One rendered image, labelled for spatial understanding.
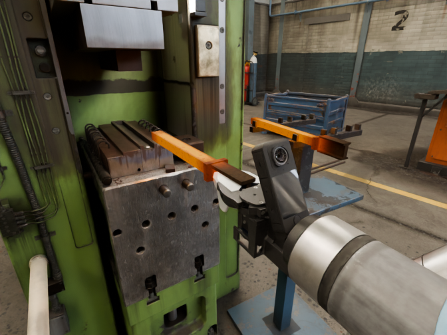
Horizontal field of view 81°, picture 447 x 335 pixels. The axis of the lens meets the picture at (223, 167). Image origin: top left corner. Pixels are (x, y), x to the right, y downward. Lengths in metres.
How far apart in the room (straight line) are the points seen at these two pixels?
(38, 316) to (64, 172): 0.40
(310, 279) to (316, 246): 0.03
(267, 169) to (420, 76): 7.83
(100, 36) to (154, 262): 0.69
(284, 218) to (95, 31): 0.64
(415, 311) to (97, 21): 0.78
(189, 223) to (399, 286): 0.76
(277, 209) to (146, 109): 1.08
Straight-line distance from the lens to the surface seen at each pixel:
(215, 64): 1.05
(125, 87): 1.29
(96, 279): 1.20
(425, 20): 8.18
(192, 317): 1.35
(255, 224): 0.35
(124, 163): 0.84
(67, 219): 1.04
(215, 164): 0.46
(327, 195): 1.07
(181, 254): 1.00
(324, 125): 4.32
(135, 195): 0.82
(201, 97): 1.05
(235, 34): 1.13
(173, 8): 0.85
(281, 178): 0.32
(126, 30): 0.80
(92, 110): 1.28
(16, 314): 1.92
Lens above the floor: 1.24
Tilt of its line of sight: 22 degrees down
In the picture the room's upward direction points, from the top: straight up
